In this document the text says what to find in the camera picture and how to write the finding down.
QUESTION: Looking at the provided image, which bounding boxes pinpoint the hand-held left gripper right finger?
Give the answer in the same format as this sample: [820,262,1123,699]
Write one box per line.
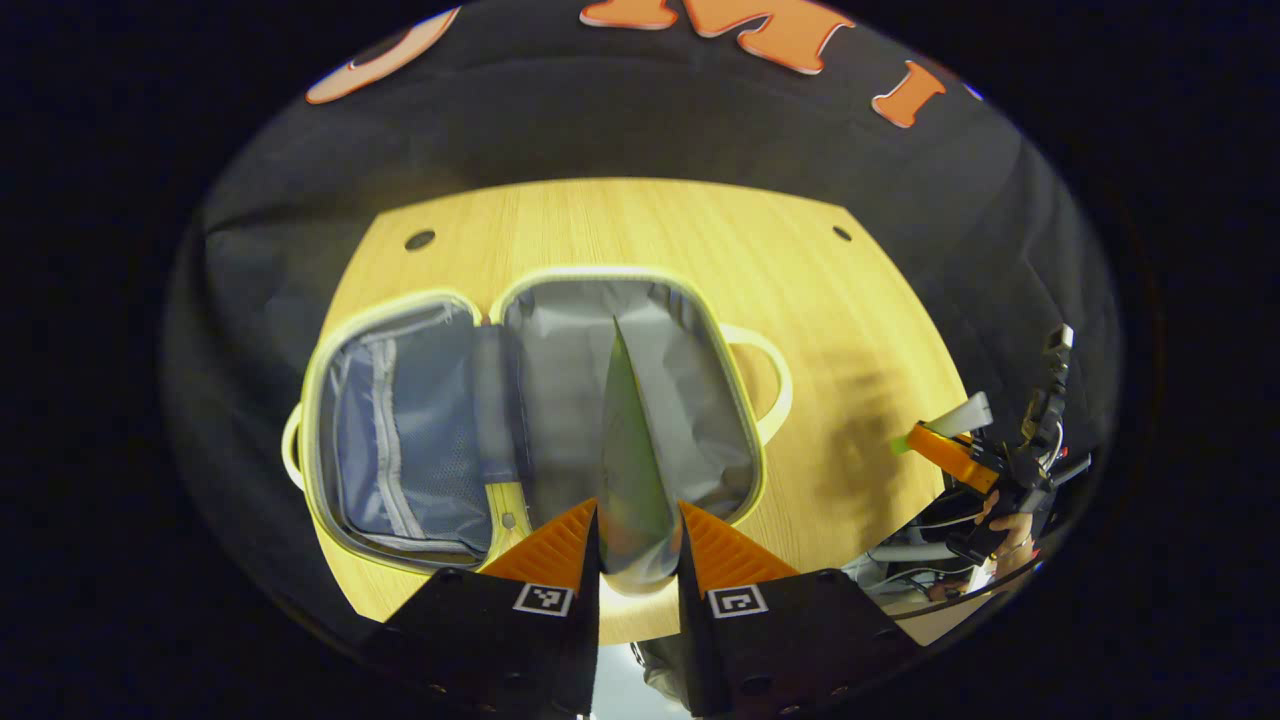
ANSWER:
[675,500,926,720]

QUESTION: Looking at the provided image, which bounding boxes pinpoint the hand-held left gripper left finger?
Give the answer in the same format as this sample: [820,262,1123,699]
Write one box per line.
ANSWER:
[360,500,603,720]

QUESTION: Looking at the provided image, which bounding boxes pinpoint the green skin care tube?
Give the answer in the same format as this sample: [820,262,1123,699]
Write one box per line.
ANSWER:
[598,316,684,596]

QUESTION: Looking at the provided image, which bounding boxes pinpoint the pale yellow suitcase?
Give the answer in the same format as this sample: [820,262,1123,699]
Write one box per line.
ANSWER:
[282,265,794,578]

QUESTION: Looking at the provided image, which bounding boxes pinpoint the grey cables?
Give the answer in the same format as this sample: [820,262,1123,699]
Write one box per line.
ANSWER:
[858,515,991,603]

